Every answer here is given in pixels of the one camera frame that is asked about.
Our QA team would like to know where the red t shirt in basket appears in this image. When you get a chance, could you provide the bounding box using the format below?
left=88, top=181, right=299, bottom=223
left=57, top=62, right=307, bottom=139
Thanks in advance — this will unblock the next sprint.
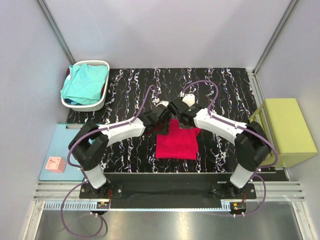
left=65, top=68, right=70, bottom=78

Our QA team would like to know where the pink t shirt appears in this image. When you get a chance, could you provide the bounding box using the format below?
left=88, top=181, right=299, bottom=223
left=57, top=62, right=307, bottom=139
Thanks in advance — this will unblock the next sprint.
left=155, top=119, right=201, bottom=161

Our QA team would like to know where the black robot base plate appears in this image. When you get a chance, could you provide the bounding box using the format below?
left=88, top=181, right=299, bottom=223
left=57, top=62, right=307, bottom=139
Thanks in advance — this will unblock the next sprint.
left=78, top=172, right=257, bottom=210

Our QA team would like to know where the pink numbered block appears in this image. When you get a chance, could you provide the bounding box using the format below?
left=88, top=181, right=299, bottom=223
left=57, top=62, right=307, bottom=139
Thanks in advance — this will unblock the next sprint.
left=45, top=156, right=67, bottom=174

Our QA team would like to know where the white laundry basket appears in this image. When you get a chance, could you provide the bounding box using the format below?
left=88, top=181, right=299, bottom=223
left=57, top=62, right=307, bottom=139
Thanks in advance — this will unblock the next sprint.
left=61, top=60, right=110, bottom=112

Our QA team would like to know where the turquoise t shirt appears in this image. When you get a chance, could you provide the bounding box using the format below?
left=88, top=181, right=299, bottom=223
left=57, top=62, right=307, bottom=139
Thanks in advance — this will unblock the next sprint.
left=60, top=63, right=109, bottom=106

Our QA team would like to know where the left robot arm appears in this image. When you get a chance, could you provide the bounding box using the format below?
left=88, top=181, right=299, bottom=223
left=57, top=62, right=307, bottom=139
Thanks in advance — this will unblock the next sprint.
left=67, top=101, right=172, bottom=198

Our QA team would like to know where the yellow green drawer box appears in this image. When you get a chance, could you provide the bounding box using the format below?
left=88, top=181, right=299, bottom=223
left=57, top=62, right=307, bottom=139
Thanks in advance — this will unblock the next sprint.
left=249, top=98, right=318, bottom=168

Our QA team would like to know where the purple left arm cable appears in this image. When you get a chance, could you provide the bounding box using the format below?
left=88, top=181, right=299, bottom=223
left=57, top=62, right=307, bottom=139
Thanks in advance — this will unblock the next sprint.
left=60, top=84, right=161, bottom=238

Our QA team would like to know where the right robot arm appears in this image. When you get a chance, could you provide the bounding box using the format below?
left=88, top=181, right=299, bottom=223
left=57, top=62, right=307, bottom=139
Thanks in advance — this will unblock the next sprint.
left=168, top=96, right=275, bottom=199

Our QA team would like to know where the light blue clipboard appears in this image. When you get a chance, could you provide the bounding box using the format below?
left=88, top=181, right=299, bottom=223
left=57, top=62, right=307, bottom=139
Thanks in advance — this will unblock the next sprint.
left=38, top=124, right=84, bottom=182

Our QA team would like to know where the blue t shirt in basket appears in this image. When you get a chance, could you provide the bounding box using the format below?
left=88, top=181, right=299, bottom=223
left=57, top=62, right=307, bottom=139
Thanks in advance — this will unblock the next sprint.
left=64, top=98, right=82, bottom=106

